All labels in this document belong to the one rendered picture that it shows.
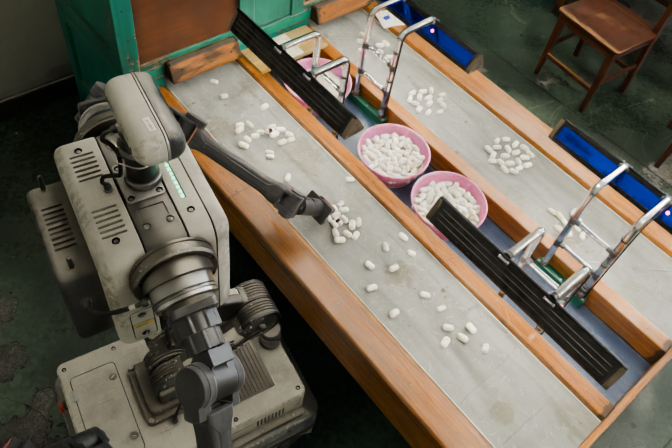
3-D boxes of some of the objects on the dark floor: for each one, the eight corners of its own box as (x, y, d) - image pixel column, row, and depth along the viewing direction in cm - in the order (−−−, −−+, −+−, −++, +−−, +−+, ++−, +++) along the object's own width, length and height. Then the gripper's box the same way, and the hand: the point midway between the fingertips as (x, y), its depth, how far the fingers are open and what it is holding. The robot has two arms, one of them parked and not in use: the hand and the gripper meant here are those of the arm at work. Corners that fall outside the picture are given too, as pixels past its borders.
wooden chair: (528, 71, 391) (592, -68, 321) (574, 51, 410) (644, -84, 340) (581, 116, 371) (661, -21, 301) (627, 93, 390) (713, -41, 319)
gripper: (290, 204, 202) (316, 206, 215) (310, 225, 197) (335, 226, 211) (302, 187, 200) (328, 191, 213) (323, 208, 195) (347, 210, 209)
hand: (330, 208), depth 211 cm, fingers closed
